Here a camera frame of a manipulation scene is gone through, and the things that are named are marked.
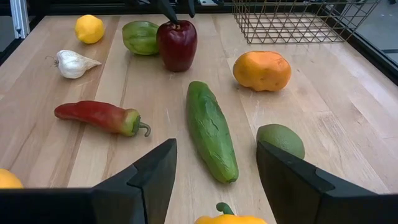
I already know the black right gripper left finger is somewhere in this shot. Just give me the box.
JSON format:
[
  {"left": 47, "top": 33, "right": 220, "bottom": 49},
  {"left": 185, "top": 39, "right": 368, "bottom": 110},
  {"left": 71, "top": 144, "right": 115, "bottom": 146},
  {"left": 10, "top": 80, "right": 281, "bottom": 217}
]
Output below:
[{"left": 92, "top": 138, "right": 178, "bottom": 224}]

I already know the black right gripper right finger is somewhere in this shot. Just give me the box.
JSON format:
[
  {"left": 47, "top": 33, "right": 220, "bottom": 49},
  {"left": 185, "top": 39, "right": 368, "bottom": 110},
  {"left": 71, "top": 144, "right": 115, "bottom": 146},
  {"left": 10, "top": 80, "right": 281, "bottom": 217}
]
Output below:
[{"left": 256, "top": 140, "right": 379, "bottom": 224}]

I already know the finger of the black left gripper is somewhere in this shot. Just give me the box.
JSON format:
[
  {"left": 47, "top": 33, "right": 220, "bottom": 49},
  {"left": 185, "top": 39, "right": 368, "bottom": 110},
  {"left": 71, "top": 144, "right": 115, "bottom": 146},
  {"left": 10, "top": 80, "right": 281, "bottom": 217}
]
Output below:
[
  {"left": 186, "top": 0, "right": 196, "bottom": 19},
  {"left": 157, "top": 0, "right": 180, "bottom": 25}
]

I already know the dark red apple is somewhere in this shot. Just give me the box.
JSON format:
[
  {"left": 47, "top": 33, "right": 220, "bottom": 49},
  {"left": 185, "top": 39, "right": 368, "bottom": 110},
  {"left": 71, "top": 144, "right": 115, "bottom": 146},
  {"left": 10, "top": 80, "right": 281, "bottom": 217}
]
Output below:
[{"left": 155, "top": 19, "right": 198, "bottom": 73}]

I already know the green ribbed squash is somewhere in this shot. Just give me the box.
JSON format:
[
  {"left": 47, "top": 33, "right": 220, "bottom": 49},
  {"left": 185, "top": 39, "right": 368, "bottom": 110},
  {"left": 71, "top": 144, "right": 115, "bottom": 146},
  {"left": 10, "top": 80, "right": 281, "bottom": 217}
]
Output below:
[{"left": 121, "top": 20, "right": 160, "bottom": 57}]

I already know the green lime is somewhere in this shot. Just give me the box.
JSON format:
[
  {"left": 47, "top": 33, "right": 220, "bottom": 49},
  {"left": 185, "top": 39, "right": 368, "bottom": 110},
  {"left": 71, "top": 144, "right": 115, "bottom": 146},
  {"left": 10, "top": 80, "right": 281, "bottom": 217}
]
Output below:
[{"left": 256, "top": 123, "right": 306, "bottom": 160}]

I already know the yellow bell pepper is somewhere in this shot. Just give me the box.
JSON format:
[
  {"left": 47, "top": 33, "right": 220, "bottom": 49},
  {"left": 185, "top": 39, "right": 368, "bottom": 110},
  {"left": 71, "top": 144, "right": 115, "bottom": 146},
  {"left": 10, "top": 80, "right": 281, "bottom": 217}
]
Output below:
[{"left": 194, "top": 202, "right": 269, "bottom": 224}]

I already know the green cucumber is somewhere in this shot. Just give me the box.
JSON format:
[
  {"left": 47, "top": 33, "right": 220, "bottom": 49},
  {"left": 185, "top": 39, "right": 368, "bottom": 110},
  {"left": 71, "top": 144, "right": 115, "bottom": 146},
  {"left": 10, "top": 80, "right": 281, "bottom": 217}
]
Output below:
[{"left": 185, "top": 80, "right": 239, "bottom": 185}]

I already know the red chili pepper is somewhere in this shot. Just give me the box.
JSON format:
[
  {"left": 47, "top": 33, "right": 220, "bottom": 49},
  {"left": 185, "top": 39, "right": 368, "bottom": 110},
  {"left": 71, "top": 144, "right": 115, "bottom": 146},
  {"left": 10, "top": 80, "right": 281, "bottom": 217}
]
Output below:
[{"left": 53, "top": 100, "right": 152, "bottom": 138}]

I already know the yellow lemon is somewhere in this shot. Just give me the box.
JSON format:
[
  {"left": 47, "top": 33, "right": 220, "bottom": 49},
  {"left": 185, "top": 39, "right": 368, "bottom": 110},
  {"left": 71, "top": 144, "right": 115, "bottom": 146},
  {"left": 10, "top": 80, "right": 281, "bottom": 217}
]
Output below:
[
  {"left": 0, "top": 168, "right": 24, "bottom": 190},
  {"left": 74, "top": 14, "right": 106, "bottom": 45}
]

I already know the lumpy orange produce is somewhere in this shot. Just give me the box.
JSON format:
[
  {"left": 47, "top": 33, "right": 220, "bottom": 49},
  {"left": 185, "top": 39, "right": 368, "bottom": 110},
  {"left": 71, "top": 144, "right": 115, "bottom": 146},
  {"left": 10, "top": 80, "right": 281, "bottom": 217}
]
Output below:
[{"left": 232, "top": 50, "right": 292, "bottom": 93}]

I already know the white garlic bulb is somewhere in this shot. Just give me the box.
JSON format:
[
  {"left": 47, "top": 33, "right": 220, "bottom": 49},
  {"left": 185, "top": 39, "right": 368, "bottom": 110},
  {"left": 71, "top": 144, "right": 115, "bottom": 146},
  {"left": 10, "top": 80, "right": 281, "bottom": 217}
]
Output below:
[{"left": 45, "top": 49, "right": 103, "bottom": 80}]

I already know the black table frame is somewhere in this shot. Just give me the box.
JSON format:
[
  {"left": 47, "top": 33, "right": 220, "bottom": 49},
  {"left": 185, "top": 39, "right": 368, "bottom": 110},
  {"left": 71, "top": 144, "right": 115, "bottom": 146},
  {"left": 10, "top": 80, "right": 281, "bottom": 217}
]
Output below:
[{"left": 0, "top": 0, "right": 398, "bottom": 86}]

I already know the wire basket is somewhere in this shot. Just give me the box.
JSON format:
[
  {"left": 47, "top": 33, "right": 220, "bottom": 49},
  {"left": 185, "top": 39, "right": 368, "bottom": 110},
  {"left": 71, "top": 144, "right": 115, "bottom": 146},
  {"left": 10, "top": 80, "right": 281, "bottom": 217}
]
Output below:
[{"left": 231, "top": 0, "right": 382, "bottom": 45}]

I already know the aluminium frame post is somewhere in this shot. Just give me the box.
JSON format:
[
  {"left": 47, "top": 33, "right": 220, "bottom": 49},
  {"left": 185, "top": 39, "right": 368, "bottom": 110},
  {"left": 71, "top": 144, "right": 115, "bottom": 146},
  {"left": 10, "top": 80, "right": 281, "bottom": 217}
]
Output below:
[{"left": 9, "top": 0, "right": 31, "bottom": 40}]

